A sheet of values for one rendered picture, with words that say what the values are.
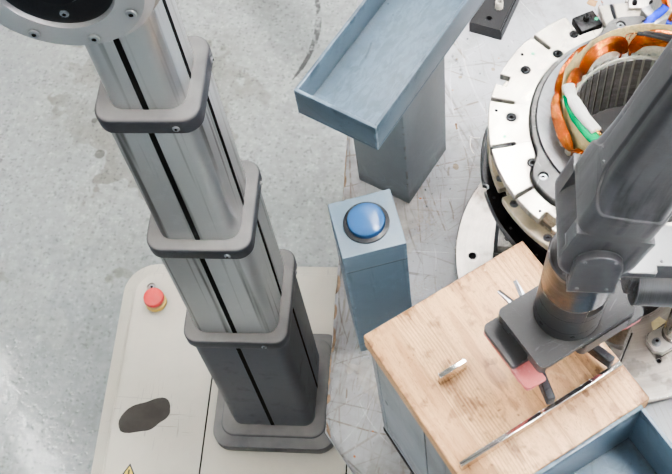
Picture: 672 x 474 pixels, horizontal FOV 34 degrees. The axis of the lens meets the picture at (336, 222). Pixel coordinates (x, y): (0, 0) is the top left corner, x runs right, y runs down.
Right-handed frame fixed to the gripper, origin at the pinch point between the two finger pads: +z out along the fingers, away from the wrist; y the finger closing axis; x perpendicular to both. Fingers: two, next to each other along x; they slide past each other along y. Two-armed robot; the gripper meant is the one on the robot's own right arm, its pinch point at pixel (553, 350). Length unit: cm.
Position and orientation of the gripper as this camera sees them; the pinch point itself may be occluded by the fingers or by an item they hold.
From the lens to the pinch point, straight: 103.7
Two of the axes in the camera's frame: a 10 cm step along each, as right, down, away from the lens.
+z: 0.5, 4.9, 8.7
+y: 8.5, -4.8, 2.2
